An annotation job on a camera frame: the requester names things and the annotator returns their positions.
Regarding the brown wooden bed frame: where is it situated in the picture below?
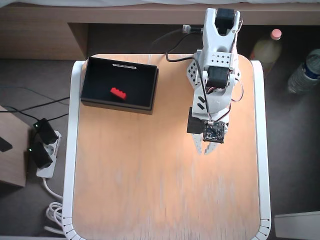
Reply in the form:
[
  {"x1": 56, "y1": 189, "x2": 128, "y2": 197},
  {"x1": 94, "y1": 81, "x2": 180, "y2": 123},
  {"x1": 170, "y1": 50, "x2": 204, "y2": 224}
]
[{"x1": 0, "y1": 2, "x2": 320, "y2": 61}]

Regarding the white power strip cable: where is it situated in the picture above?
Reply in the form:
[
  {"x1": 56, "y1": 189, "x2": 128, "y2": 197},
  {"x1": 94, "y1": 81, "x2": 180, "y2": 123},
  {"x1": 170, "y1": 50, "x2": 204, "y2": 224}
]
[{"x1": 42, "y1": 176, "x2": 66, "y2": 237}]

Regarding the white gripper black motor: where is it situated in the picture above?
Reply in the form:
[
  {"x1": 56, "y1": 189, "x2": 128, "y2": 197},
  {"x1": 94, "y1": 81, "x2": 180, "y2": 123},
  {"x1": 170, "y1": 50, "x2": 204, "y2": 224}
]
[{"x1": 186, "y1": 106, "x2": 230, "y2": 156}]

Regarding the small black flat object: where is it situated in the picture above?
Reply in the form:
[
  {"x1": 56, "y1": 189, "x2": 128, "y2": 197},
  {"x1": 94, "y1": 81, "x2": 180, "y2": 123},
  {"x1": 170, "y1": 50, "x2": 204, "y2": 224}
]
[{"x1": 0, "y1": 136, "x2": 13, "y2": 153}]

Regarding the thin black floor cable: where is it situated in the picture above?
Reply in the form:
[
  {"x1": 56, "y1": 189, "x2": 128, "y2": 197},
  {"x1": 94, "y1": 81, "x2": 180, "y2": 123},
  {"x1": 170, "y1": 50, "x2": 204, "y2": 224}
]
[{"x1": 0, "y1": 96, "x2": 71, "y2": 115}]

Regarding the white box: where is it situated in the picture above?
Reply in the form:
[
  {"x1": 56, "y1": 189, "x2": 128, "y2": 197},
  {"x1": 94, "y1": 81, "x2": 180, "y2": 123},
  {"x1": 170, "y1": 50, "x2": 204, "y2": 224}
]
[{"x1": 273, "y1": 211, "x2": 320, "y2": 240}]

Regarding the red lego block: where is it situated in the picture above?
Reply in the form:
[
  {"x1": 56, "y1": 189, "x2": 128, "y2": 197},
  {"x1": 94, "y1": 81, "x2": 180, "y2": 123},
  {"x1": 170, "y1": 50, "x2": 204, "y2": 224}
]
[{"x1": 109, "y1": 86, "x2": 128, "y2": 101}]

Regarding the black rectangular bin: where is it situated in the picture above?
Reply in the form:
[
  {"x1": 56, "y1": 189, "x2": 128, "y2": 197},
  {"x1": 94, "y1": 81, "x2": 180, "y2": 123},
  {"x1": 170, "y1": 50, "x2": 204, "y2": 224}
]
[{"x1": 79, "y1": 56, "x2": 160, "y2": 115}]

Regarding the black extension cable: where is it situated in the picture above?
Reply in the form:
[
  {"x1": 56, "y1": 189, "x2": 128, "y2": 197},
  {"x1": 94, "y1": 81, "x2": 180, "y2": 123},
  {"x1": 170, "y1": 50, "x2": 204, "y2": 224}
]
[{"x1": 164, "y1": 24, "x2": 205, "y2": 55}]

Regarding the clear plastic water bottle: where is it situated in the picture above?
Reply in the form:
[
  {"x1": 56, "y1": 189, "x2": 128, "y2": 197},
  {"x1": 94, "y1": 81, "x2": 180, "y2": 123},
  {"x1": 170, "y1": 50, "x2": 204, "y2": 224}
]
[{"x1": 287, "y1": 48, "x2": 320, "y2": 95}]

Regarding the brown wooden box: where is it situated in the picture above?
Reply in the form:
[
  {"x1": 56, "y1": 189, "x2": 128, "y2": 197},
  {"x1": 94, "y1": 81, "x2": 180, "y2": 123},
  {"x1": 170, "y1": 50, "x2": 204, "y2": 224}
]
[{"x1": 0, "y1": 104, "x2": 31, "y2": 188}]

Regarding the white power strip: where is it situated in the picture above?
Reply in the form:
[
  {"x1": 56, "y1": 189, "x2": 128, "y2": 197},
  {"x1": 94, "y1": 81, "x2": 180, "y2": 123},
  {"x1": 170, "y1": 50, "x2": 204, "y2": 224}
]
[{"x1": 36, "y1": 129, "x2": 63, "y2": 179}]

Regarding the black camera circuit board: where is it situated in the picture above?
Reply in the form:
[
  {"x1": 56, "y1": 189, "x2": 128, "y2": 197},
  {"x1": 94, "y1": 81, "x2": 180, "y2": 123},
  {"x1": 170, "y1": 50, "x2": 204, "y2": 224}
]
[{"x1": 201, "y1": 120, "x2": 226, "y2": 145}]

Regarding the yellow bottle pink cap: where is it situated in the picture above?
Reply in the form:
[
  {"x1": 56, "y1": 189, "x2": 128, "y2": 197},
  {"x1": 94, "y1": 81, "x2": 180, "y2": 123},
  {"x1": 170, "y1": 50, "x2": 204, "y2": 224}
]
[{"x1": 249, "y1": 28, "x2": 283, "y2": 73}]

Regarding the white bedding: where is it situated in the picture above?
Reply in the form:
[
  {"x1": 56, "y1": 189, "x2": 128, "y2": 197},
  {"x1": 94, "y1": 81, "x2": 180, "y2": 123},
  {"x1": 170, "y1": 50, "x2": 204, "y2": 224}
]
[{"x1": 9, "y1": 0, "x2": 320, "y2": 6}]

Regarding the black camera cable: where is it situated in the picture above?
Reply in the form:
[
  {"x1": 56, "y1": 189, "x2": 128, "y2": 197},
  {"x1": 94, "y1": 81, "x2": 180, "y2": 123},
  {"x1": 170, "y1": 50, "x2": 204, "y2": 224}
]
[{"x1": 151, "y1": 24, "x2": 214, "y2": 124}]

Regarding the black power adapter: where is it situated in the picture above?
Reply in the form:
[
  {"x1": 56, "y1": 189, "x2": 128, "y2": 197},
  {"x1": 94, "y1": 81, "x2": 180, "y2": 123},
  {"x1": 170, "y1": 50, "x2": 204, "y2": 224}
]
[
  {"x1": 27, "y1": 141, "x2": 53, "y2": 170},
  {"x1": 33, "y1": 118, "x2": 59, "y2": 145}
]

